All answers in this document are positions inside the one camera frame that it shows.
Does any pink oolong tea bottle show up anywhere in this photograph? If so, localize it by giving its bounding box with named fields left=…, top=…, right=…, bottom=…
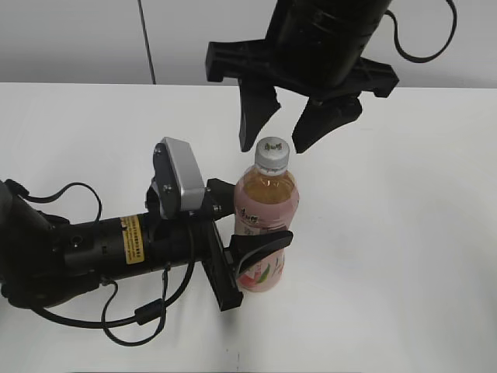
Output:
left=235, top=165, right=300, bottom=292

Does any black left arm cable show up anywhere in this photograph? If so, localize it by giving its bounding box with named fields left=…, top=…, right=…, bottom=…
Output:
left=15, top=181, right=195, bottom=346

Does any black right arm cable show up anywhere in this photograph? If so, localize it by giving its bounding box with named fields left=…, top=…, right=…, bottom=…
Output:
left=384, top=0, right=458, bottom=63

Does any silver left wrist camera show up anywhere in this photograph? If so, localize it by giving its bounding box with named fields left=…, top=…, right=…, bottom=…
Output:
left=152, top=137, right=205, bottom=220

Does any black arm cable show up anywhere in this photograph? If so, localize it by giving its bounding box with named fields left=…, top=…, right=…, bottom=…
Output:
left=384, top=0, right=458, bottom=63
left=15, top=181, right=195, bottom=346

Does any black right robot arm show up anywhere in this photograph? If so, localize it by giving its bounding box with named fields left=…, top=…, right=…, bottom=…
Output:
left=205, top=1, right=399, bottom=153

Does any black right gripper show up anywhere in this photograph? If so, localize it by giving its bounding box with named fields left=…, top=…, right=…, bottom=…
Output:
left=205, top=40, right=399, bottom=154

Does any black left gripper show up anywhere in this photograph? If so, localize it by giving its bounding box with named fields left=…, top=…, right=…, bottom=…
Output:
left=116, top=178, right=294, bottom=311

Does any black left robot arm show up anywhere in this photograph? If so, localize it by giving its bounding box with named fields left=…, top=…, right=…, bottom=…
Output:
left=1, top=179, right=293, bottom=311

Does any white bottle cap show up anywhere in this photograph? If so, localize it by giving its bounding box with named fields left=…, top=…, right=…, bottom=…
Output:
left=255, top=137, right=290, bottom=176

